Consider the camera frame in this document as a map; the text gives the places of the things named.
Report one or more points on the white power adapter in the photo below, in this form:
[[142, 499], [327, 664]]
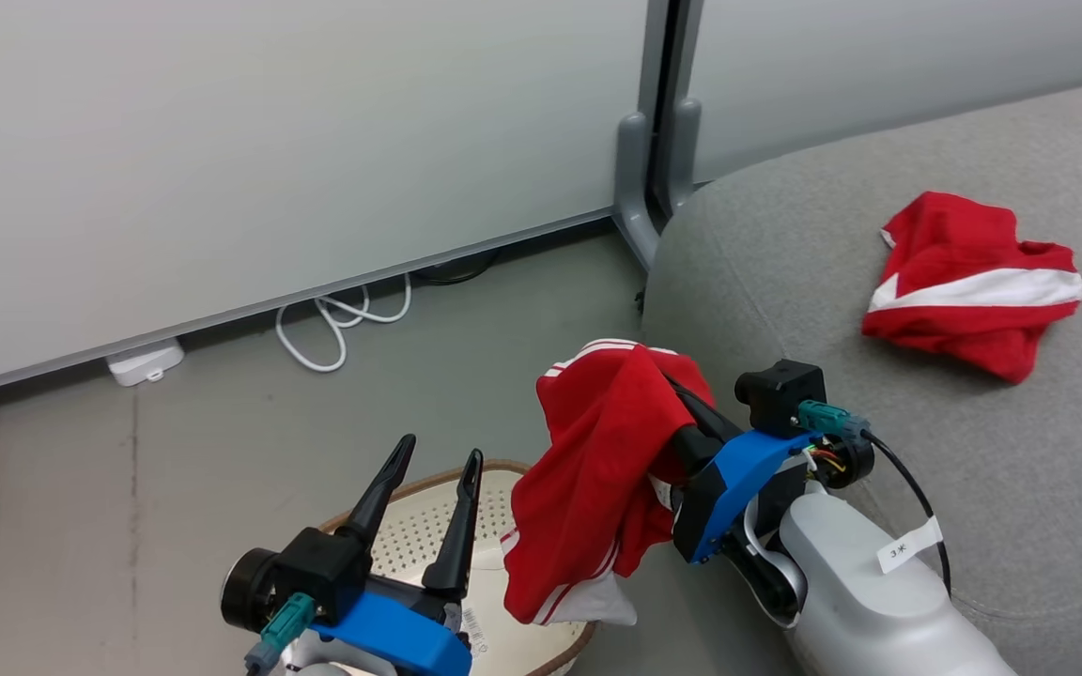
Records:
[[145, 361]]

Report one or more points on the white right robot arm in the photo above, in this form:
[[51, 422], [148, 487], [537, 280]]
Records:
[[870, 610]]

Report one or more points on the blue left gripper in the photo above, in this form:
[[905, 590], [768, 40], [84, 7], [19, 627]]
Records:
[[400, 638]]

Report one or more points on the narrow white partition panel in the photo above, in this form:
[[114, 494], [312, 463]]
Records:
[[926, 66]]

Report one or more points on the round wicker laundry basket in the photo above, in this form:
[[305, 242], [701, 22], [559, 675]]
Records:
[[405, 540]]

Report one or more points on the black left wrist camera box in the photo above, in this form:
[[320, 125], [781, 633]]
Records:
[[325, 568]]

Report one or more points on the red garment thin white stripes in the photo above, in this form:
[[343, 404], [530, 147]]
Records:
[[597, 460]]

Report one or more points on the grey partition foot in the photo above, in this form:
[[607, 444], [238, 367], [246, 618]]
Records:
[[633, 183], [684, 155]]

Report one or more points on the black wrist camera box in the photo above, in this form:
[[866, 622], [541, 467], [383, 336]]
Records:
[[780, 394], [325, 568]]

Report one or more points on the wide white partition panel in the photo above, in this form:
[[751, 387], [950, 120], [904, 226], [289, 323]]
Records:
[[269, 141]]

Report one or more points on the red garment broad white band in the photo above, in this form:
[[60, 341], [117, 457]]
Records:
[[964, 282]]

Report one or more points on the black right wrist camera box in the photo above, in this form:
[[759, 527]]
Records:
[[780, 394]]

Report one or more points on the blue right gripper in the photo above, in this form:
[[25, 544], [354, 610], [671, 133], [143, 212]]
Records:
[[729, 479]]

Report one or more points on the white label on right arm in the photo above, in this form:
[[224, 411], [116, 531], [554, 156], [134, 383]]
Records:
[[910, 546]]

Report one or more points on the grey fabric sofa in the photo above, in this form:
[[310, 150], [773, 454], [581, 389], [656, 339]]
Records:
[[973, 451]]

